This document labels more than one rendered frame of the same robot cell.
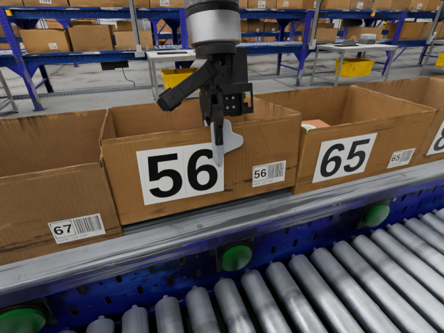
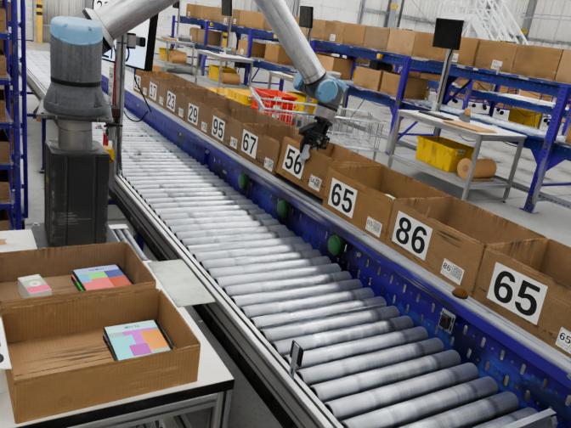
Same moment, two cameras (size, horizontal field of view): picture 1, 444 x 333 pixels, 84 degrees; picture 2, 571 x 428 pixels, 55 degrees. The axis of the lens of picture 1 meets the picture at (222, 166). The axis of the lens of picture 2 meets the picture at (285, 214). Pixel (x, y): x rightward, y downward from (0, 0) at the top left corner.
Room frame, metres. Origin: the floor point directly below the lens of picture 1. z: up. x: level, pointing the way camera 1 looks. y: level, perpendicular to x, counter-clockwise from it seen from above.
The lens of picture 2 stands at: (-0.15, -2.18, 1.55)
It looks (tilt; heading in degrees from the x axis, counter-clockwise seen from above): 19 degrees down; 77
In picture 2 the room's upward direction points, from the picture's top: 9 degrees clockwise
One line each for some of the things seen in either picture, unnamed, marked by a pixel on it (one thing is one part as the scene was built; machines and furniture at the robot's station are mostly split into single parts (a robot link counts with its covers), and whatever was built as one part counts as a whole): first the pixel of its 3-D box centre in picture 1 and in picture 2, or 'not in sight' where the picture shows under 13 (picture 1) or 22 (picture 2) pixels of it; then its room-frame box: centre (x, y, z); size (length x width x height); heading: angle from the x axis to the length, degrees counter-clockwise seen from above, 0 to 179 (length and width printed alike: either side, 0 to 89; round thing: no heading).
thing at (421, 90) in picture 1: (422, 115); (460, 241); (0.81, -0.68, 0.96); 0.39 x 0.29 x 0.17; 110
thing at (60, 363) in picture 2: not in sight; (98, 345); (-0.27, -1.06, 0.80); 0.38 x 0.28 x 0.10; 21
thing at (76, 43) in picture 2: not in sight; (76, 48); (-0.45, -0.33, 1.39); 0.17 x 0.15 x 0.18; 101
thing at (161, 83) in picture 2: not in sight; (176, 93); (-0.11, 1.91, 0.96); 0.39 x 0.29 x 0.17; 109
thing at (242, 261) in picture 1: (236, 259); (281, 209); (0.34, -0.03, 0.81); 0.07 x 0.01 x 0.07; 110
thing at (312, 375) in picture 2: not in sight; (374, 361); (0.44, -1.00, 0.72); 0.52 x 0.05 x 0.05; 20
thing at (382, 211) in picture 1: (377, 216); (333, 244); (0.48, -0.40, 0.81); 0.07 x 0.01 x 0.07; 110
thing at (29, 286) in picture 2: not in sight; (34, 290); (-0.47, -0.77, 0.78); 0.10 x 0.06 x 0.05; 121
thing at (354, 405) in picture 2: not in sight; (406, 391); (0.48, -1.13, 0.72); 0.52 x 0.05 x 0.05; 20
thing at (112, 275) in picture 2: not in sight; (106, 283); (-0.29, -0.73, 0.79); 0.19 x 0.14 x 0.02; 115
